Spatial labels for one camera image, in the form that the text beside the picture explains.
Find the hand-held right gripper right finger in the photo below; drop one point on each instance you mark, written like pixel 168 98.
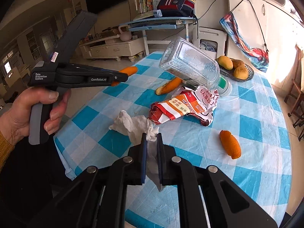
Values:
pixel 160 159

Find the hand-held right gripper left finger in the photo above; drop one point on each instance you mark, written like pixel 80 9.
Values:
pixel 143 159

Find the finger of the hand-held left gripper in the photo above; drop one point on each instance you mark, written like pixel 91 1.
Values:
pixel 120 78
pixel 95 68

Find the orange peel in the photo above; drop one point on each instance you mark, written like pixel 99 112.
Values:
pixel 130 70
pixel 230 144

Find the white tissue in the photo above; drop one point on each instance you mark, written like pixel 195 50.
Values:
pixel 133 125

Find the orange carrot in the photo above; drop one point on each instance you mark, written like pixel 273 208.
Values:
pixel 169 86

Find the red white snack wrapper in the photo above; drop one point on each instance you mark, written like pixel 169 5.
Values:
pixel 180 106

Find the clear plastic bottle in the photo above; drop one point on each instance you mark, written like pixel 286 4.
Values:
pixel 190 64

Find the person's left forearm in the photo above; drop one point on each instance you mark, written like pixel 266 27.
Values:
pixel 4 149

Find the person's left hand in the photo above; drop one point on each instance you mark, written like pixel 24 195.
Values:
pixel 19 116

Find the white television cabinet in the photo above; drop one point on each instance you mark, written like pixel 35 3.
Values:
pixel 111 48

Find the brown flat box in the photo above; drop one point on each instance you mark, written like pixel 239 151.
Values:
pixel 110 32

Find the pink kettlebell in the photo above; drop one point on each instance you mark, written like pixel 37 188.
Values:
pixel 125 35

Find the blue study desk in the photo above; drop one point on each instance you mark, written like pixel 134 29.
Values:
pixel 156 25

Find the row of books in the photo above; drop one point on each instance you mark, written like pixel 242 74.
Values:
pixel 142 3

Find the dark striped backpack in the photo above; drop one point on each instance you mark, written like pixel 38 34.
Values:
pixel 175 4

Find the blue checked tablecloth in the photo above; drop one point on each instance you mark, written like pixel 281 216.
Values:
pixel 261 147

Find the yellow mango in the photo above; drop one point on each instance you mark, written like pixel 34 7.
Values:
pixel 241 73
pixel 238 63
pixel 225 62

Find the person's dark clothing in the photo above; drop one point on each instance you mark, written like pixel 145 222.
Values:
pixel 23 194

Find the dark wicker fruit bowl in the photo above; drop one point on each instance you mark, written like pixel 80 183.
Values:
pixel 250 72

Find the colourful hanging bag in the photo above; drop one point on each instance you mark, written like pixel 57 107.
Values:
pixel 249 49

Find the wooden chair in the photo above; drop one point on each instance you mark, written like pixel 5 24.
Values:
pixel 293 87

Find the white storage cabinet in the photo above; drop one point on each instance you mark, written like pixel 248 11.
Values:
pixel 280 28

